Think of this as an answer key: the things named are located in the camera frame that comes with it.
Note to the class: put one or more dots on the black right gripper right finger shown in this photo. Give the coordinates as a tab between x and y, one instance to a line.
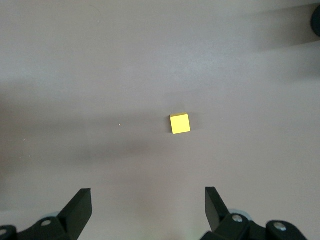
225	225

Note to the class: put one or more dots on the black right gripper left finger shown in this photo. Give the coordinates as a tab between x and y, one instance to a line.
75	212

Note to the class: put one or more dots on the yellow wooden block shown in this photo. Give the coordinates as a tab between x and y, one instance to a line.
180	125

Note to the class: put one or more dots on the black round object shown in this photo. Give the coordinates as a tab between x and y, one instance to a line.
316	20

